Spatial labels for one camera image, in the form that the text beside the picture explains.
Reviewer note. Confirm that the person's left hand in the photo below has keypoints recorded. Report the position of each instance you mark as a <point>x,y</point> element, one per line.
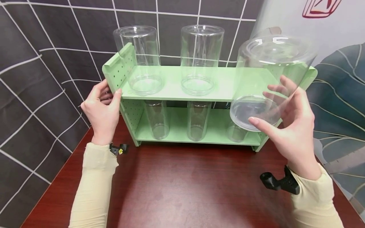
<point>101,117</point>

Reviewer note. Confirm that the person's right hand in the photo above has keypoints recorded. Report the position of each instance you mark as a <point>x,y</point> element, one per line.
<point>299,136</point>

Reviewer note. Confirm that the person's left thumb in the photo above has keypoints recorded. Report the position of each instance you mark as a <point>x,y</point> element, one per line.
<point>116,99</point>

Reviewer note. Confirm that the person's left fingers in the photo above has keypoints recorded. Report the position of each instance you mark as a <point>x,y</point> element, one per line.
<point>100,91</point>

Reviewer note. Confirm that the person's right thumb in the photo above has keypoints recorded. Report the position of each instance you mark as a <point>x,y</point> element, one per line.
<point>265,126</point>

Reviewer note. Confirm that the person's right fingers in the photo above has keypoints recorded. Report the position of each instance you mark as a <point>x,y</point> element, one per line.
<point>285,91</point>

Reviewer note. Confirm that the large clear plastic jar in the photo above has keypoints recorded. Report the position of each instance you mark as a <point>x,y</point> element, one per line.
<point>199,60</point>
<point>142,63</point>
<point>256,63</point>

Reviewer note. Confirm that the green two-tier shelf rack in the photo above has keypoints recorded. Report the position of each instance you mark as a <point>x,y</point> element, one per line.
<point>174,87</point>

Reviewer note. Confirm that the person's right forearm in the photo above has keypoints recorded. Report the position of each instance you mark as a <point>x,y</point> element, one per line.
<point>313,202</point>

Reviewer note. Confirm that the narrow clear plastic jar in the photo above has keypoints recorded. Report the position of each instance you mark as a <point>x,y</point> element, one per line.
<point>198,123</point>
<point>236,134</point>
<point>158,122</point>

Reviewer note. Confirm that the black wrist band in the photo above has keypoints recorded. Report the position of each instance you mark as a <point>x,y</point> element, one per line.
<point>282,183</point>
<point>117,149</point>

